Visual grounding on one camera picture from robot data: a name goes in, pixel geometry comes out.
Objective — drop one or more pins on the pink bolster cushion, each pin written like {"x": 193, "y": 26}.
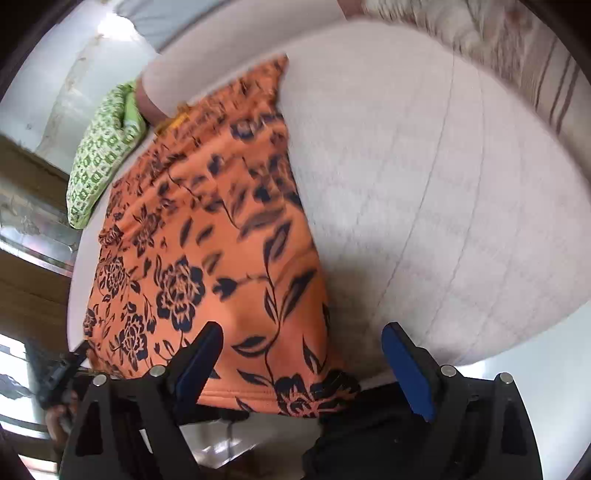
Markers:
{"x": 161, "y": 87}

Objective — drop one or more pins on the grey pillow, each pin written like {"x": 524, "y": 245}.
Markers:
{"x": 184, "y": 23}

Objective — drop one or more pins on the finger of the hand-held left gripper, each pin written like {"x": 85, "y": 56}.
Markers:
{"x": 74, "y": 354}

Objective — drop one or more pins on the green patterned pillow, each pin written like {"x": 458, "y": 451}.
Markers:
{"x": 99, "y": 157}

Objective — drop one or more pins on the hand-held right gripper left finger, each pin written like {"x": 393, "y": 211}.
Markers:
{"x": 193, "y": 371}

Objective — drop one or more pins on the wooden door with patterned glass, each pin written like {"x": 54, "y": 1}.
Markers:
{"x": 27, "y": 295}

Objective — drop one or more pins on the person's left hand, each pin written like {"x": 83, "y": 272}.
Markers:
{"x": 57, "y": 422}

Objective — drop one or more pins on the orange floral garment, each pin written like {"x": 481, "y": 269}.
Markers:
{"x": 207, "y": 221}

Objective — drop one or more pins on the striped floral quilt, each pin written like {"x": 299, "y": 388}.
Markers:
{"x": 545, "y": 78}

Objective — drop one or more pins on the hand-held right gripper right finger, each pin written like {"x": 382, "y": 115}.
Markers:
{"x": 411, "y": 369}

